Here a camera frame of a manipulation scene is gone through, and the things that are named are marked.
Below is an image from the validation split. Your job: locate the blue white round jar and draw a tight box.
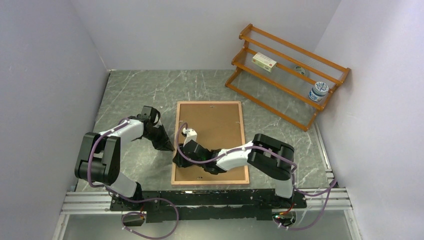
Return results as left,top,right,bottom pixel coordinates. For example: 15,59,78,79
308,81,330,103

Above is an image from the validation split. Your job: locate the pink wooden photo frame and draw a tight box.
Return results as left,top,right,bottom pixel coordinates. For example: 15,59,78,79
170,100,251,186

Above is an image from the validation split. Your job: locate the orange wooden shelf rack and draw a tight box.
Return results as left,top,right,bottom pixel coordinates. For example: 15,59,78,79
225,23,351,132

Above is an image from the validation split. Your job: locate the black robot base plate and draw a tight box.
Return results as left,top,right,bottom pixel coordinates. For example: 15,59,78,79
109,188,308,224

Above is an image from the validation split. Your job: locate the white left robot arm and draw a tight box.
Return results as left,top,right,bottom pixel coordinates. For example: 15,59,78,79
74,105,174,210

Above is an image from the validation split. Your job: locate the white green small box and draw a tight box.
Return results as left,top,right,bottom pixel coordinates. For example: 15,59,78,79
252,52,277,73

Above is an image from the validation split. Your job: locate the aluminium rail frame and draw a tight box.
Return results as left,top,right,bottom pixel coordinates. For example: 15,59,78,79
51,122,362,240

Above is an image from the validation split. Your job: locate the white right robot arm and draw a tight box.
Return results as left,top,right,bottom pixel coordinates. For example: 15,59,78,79
172,133,297,208

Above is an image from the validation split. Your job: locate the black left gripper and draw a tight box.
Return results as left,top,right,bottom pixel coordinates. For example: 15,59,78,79
143,124,176,152

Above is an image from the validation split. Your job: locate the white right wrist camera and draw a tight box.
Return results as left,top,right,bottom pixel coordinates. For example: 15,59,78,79
181,127,198,145

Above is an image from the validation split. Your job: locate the brown cardboard backing board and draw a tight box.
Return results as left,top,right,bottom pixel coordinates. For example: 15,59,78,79
173,103,247,182

